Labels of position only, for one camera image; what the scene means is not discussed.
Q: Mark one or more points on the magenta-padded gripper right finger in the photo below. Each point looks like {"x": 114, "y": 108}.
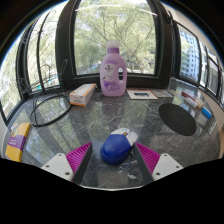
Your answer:
{"x": 149, "y": 159}

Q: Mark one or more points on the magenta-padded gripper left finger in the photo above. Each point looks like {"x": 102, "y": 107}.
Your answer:
{"x": 77, "y": 159}

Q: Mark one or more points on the blue and white computer mouse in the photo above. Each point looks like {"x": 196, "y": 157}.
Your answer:
{"x": 115, "y": 150}

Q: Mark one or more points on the black round mouse pad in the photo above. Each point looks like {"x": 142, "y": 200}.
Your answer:
{"x": 177, "y": 119}

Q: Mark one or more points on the yellow and purple packet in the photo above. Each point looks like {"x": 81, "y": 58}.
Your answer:
{"x": 17, "y": 141}

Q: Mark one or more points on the white and orange cardboard box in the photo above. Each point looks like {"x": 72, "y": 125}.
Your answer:
{"x": 81, "y": 95}

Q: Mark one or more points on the white booklet with dark picture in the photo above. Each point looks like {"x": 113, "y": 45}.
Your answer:
{"x": 141, "y": 94}

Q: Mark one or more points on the printed paper map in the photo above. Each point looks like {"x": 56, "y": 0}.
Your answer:
{"x": 161, "y": 93}

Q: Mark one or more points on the white and blue box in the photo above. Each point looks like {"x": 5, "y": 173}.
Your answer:
{"x": 192, "y": 102}

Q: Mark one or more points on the red book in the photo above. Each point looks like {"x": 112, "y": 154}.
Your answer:
{"x": 188, "y": 95}

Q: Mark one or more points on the cream book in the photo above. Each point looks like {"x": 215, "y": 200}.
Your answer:
{"x": 200, "y": 104}

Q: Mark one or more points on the purple detergent bottle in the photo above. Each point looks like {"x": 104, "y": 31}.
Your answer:
{"x": 113, "y": 73}

